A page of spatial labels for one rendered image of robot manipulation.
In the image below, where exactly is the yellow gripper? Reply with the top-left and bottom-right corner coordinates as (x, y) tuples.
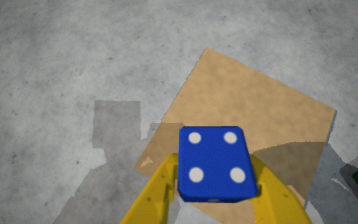
(120, 153), (312, 224)

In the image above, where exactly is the tan square mat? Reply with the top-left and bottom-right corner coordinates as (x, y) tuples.
(134, 47), (335, 224)

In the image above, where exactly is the blue die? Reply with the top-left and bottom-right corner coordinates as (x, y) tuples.
(177, 126), (258, 203)

